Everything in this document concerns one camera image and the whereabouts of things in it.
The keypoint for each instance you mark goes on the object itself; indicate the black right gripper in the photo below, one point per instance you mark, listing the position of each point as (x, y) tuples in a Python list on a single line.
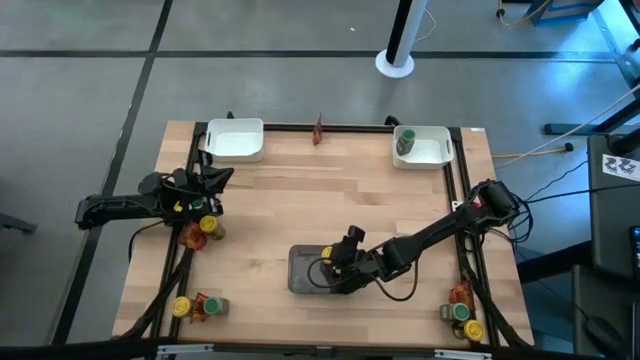
[(357, 267)]

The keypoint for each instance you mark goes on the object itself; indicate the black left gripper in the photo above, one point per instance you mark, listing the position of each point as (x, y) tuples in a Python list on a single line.
[(185, 187)]

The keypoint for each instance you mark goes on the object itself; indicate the white plastic bin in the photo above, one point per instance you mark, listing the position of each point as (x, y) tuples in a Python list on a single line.
[(235, 142), (432, 150)]

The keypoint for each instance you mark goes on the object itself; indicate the yellow cap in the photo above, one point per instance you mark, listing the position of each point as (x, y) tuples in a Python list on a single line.
[(474, 331)]

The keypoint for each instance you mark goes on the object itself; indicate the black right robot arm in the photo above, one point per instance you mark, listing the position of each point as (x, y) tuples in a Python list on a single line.
[(430, 232)]

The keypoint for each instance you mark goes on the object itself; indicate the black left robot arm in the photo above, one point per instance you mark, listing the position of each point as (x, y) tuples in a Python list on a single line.
[(120, 205)]

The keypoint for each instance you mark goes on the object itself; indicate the dark grey translucent bin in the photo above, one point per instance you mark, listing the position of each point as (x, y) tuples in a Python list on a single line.
[(300, 270)]

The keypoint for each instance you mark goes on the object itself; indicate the grey floor leg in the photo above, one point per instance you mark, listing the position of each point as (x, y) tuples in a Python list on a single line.
[(17, 223)]

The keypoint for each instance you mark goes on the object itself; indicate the white pole with round base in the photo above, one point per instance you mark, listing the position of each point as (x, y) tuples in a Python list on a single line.
[(395, 62)]

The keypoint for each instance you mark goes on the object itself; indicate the black front bar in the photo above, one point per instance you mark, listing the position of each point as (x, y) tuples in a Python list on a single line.
[(75, 350)]

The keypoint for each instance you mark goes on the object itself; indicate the black floor leg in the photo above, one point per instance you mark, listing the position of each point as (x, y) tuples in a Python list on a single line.
[(575, 127)]

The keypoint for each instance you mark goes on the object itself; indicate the black desk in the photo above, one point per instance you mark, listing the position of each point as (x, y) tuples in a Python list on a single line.
[(612, 225)]

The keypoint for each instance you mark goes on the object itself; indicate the white sticker with black print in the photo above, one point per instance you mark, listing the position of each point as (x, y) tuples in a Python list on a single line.
[(620, 166)]

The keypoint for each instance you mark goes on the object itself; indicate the blue stand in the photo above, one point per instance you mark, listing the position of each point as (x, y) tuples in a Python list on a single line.
[(565, 10)]

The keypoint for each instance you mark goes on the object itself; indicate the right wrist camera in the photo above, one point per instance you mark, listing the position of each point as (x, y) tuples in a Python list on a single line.
[(356, 234)]

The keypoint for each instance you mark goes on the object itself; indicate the black metal table frame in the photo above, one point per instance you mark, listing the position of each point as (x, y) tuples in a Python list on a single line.
[(350, 128)]

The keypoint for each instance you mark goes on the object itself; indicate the white metal bracket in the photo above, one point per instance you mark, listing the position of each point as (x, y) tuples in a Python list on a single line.
[(456, 205)]

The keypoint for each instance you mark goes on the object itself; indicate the silver corner bracket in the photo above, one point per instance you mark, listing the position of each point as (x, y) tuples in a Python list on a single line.
[(185, 349), (462, 355)]

